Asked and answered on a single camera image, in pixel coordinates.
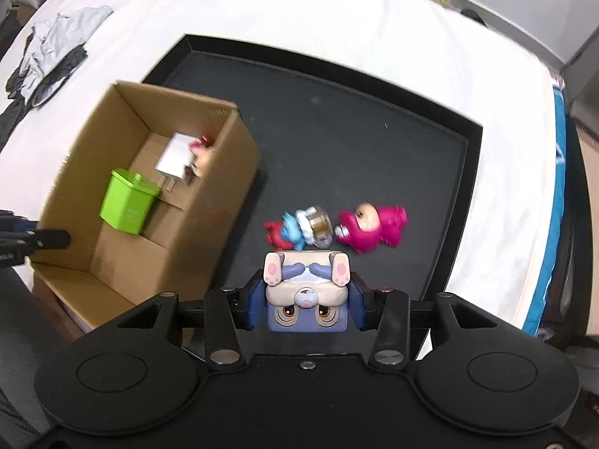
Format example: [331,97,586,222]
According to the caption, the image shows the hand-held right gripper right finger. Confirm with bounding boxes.
[347,280,498,369]

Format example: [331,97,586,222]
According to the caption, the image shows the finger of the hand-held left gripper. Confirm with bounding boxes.
[24,228,72,252]

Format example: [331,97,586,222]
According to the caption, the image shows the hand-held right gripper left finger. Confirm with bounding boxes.
[115,270,268,367]

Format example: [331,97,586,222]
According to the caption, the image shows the purple rabbit cube toy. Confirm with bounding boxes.
[264,250,352,335]

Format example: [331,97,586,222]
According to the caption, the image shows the pink bear figure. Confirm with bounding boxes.
[334,202,408,254]

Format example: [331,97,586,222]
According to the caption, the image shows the blue and red figure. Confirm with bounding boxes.
[263,204,336,251]

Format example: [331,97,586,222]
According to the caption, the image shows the green plastic container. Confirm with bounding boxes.
[98,168,162,236]

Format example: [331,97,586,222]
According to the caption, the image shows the brown cardboard box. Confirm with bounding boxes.
[30,81,262,334]

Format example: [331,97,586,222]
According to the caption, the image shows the white charger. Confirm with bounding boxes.
[154,132,200,189]

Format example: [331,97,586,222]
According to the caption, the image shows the red dress doll figure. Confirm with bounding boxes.
[189,135,214,179]

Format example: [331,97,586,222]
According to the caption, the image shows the black tray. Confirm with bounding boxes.
[140,34,484,351]

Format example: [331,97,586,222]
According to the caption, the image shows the dark grey cloth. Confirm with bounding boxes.
[0,266,87,438]

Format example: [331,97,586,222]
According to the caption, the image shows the black cloth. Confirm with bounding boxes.
[6,44,89,109]

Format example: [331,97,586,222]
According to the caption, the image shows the grey clothes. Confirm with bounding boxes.
[21,6,114,83]

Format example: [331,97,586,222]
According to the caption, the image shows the blue patterned mattress edge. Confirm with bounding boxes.
[523,74,571,338]

